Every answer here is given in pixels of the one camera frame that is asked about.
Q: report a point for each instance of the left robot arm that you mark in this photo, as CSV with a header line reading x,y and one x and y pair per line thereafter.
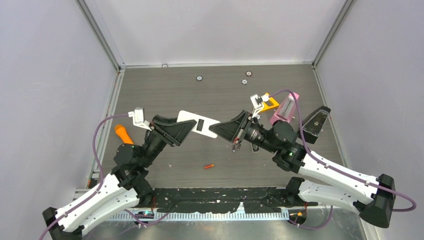
x,y
125,186

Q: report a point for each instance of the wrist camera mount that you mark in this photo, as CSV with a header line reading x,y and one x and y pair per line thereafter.
x,y
138,118
258,103

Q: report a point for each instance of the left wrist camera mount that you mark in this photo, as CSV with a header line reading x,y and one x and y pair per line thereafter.
x,y
138,118

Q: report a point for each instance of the orange handle tool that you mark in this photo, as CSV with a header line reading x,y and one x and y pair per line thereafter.
x,y
122,133

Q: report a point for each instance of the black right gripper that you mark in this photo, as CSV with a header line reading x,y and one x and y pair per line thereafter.
x,y
230,129

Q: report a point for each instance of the white remote control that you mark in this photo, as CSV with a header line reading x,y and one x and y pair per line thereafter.
x,y
202,123

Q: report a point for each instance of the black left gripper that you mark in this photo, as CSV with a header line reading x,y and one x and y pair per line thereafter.
x,y
173,132

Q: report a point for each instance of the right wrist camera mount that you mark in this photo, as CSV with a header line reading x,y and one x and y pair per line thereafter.
x,y
258,103

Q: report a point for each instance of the slim white black remote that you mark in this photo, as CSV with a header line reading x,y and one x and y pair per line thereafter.
x,y
255,148

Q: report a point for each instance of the pink metronome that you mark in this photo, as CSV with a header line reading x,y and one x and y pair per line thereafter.
x,y
286,110

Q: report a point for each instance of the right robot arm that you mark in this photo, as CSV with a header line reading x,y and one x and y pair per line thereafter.
x,y
368,196

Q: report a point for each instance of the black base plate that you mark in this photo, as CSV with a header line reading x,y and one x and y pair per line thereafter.
x,y
224,200

